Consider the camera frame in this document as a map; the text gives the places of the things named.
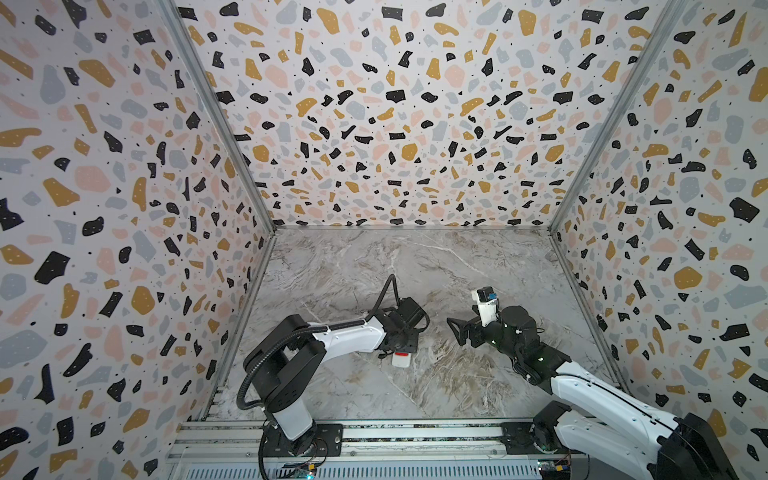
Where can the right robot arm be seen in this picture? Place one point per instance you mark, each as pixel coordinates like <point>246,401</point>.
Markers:
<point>592,416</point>

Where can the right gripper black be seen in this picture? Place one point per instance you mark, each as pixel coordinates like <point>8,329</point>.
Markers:
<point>475,328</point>

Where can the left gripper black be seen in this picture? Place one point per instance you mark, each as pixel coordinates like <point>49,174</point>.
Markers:
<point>412,341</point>

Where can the aluminium mounting rail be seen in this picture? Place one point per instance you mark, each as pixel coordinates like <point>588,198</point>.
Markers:
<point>388,449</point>

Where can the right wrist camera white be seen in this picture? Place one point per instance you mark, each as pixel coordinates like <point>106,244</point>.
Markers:
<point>487,304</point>

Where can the red and white remote control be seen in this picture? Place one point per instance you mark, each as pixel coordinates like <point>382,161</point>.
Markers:
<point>401,360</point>

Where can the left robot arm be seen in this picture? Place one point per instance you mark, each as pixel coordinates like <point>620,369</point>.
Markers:
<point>279,369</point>

